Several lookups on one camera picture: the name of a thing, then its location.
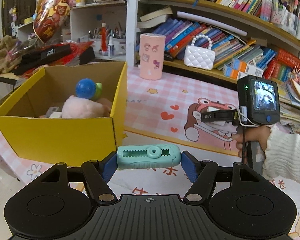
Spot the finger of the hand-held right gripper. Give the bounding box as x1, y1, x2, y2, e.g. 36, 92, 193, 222
200, 110, 238, 124

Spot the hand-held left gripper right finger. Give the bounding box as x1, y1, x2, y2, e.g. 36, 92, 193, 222
181, 150, 265, 204

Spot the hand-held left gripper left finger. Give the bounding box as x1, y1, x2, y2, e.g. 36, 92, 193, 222
36, 152, 118, 204

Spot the teal plastic crocodile toy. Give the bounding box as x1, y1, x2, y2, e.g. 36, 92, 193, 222
116, 144, 182, 170

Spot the yellow cardboard box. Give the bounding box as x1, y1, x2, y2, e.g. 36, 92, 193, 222
0, 61, 128, 168

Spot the pink plush toy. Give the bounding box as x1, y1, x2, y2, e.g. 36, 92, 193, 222
61, 96, 113, 119

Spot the person's right forearm white sleeve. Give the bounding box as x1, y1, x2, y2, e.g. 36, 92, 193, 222
262, 126, 300, 188

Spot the person's right hand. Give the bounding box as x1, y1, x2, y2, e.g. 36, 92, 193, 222
233, 126, 272, 158

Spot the orange and white carton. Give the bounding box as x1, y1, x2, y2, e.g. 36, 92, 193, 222
222, 64, 264, 80
231, 58, 257, 72

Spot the stack of magazines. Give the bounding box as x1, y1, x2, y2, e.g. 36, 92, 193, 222
277, 79, 300, 133

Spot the red book set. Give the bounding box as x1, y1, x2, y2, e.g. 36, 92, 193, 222
263, 49, 300, 83

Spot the blue and green ball toy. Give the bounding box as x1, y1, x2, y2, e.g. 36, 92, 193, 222
75, 78, 103, 101

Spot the white desk organizer with pens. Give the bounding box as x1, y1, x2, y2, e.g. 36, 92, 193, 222
261, 0, 300, 41

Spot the pink cartoon canister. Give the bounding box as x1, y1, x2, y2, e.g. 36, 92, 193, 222
139, 33, 166, 81

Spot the wooden bookshelf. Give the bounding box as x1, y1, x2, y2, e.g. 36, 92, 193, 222
137, 0, 300, 87

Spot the red plastic bag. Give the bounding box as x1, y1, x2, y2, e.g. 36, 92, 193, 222
23, 41, 95, 77

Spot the white pen cup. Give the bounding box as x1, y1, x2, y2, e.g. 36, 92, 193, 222
88, 27, 103, 53
114, 27, 127, 54

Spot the red dress figurine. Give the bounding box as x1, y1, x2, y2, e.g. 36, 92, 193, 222
100, 23, 108, 56

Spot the long black box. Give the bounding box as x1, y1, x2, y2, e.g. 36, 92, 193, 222
21, 43, 72, 64

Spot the dark side table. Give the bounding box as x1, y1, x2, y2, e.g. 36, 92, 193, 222
0, 72, 22, 91

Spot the white shelf unit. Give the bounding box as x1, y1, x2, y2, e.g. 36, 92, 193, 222
69, 0, 140, 67

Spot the brown plush cloth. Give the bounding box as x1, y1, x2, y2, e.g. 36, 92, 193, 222
0, 35, 23, 75

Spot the red foil cartoon balloon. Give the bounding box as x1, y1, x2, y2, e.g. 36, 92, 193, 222
33, 0, 71, 44

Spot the dark wooden door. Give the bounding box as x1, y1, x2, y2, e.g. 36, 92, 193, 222
1, 0, 38, 41

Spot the white quilted pearl-handle handbag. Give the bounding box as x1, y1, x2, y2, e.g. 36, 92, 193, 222
183, 34, 215, 71

